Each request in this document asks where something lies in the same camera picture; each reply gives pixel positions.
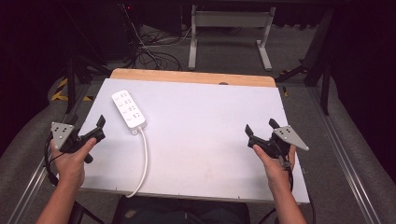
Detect person's left hand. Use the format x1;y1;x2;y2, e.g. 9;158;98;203
49;137;98;189

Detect thin white floor cable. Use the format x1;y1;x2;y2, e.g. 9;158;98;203
121;3;194;62

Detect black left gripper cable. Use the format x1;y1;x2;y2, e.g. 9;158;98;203
43;133;64;189

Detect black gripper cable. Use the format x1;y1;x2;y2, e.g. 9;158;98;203
278;154;318;224
43;133;64;189

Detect black metal stand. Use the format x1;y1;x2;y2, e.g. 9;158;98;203
275;7;334;117
61;6;112;115

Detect white metal stand frame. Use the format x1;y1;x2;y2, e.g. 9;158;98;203
187;4;277;72

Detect white table board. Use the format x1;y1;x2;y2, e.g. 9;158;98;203
78;77;311;204

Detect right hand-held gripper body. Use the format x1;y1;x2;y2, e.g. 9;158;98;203
247;124;310;171

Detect white power strip cable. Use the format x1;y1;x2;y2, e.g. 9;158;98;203
125;126;149;199

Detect white power strip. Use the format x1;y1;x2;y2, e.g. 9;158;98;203
110;89;149;136

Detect person's dark trousers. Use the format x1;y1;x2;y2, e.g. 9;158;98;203
111;195;251;224

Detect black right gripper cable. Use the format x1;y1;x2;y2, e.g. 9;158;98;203
278;154;318;224

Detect wooden table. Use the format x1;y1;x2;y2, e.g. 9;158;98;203
109;67;277;89

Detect yellow black hazard tape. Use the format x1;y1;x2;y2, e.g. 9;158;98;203
50;77;94;103

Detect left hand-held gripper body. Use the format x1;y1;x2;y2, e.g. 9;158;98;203
50;121;106;164

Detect black equipment case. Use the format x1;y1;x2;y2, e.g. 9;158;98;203
99;2;142;62

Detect black floor cables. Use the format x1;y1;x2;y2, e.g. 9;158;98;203
132;26;185;72

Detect person's right hand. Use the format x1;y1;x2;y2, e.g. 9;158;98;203
252;144;297;191

